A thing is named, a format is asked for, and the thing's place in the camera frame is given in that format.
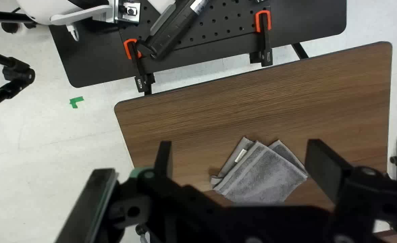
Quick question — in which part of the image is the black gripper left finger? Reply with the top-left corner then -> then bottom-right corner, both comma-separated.
153,139 -> 175,182

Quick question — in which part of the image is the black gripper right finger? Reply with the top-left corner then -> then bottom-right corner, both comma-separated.
304,137 -> 358,203

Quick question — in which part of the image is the grey cloth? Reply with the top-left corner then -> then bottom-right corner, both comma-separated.
210,135 -> 310,206

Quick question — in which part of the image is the orange and black clamp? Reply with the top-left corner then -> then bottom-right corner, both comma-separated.
249,9 -> 276,67
123,37 -> 157,95

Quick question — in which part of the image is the green tape mark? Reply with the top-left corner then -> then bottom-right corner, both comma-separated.
69,94 -> 86,109

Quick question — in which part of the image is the brown wooden table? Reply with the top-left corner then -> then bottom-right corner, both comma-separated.
292,41 -> 311,60

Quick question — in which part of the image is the black handheld tool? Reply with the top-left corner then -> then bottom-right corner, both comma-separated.
137,0 -> 210,59

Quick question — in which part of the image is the black tripod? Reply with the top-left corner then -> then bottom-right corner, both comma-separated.
0,44 -> 37,116

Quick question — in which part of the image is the aluminium mounting bracket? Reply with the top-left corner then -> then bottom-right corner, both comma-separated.
115,0 -> 142,24

